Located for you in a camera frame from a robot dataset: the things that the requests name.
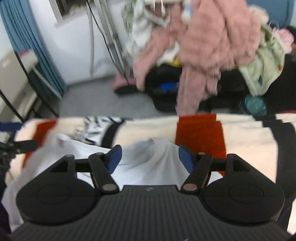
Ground white t-shirt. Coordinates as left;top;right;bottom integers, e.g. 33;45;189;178
1;137;223;232

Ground striped red black cream blanket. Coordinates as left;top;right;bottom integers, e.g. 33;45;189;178
1;113;295;233

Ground grey black chair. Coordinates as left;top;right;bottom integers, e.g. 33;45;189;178
1;50;59;123

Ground black sofa chair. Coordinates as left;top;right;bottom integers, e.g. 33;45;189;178
145;42;295;113

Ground light green blanket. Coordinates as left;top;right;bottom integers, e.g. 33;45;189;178
239;6;287;96

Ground pink fluffy blanket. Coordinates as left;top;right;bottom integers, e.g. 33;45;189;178
133;1;261;115

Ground silver tripod stand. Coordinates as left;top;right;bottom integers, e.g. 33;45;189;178
86;1;132;82

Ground blue curtain left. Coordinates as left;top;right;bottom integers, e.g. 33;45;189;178
1;1;68;99

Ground blue curtain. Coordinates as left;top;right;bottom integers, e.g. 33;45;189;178
1;1;68;99
246;0;295;28

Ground beige grey garment on pile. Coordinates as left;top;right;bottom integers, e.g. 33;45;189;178
121;1;181;59

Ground small pink garment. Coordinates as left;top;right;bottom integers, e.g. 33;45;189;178
275;28;295;53

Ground dark window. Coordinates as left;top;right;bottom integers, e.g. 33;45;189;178
50;0;94;17

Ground blue curtain right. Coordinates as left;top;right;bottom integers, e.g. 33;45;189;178
246;0;295;28

